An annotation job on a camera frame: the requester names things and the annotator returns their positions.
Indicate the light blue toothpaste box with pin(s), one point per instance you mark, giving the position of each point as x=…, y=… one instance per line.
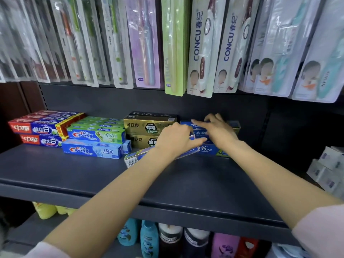
x=126, y=147
x=91, y=151

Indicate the person's pink right sleeve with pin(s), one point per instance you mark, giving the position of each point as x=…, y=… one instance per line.
x=322, y=231

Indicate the dark grey shelf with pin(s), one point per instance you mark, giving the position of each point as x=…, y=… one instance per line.
x=80, y=177

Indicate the stack of brown toothbrush packs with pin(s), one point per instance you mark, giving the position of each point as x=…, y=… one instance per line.
x=215, y=51

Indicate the person's right hand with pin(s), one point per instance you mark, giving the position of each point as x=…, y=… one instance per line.
x=221, y=132

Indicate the green toothbrush pack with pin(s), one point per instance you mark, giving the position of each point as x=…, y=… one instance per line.
x=94, y=51

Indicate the person's left hand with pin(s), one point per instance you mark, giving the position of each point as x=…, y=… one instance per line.
x=174, y=139

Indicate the large teal shampoo bottle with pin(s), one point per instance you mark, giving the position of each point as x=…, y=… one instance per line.
x=128, y=232

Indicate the red and blue toothpaste box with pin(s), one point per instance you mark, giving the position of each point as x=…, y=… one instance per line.
x=53, y=112
x=40, y=140
x=35, y=128

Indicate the row of green toothbrush packs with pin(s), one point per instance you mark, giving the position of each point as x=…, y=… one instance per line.
x=118, y=51

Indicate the yellow plastic bottle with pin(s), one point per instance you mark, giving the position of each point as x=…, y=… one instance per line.
x=71, y=211
x=44, y=210
x=61, y=210

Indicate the stack of light green packs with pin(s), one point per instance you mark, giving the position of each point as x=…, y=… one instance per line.
x=176, y=51

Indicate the stack of white tissue packs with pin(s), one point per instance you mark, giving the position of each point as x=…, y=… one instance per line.
x=328, y=171

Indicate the person's right forearm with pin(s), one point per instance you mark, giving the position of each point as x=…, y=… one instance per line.
x=282, y=185

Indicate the stack of blue child toothbrush packs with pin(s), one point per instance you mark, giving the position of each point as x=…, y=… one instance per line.
x=13, y=51

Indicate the stack of teal child toothbrush packs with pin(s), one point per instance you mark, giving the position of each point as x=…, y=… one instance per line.
x=295, y=51

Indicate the pink shampoo bottle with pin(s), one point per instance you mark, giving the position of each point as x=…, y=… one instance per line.
x=225, y=247

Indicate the white pump bottle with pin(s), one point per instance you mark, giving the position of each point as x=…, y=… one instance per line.
x=285, y=252

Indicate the orange toothbrush pack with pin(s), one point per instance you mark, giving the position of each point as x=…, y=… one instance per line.
x=72, y=51

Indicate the small teal shampoo bottle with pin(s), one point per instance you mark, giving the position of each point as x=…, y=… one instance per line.
x=149, y=241

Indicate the person's left forearm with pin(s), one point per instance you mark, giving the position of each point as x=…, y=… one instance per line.
x=107, y=206

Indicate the dark grey shelf board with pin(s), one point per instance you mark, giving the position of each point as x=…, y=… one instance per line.
x=32, y=231

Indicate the brown-lidded dark jar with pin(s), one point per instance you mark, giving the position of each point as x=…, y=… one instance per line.
x=170, y=241

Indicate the stack of purple toothbrush packs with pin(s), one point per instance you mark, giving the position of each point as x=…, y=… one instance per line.
x=146, y=51

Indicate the red orange bottle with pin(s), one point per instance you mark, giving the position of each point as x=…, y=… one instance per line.
x=248, y=248

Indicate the red child toothbrush pack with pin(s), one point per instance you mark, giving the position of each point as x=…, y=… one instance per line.
x=43, y=51

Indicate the white-lidded dark jar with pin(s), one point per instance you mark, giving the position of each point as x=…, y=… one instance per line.
x=196, y=243

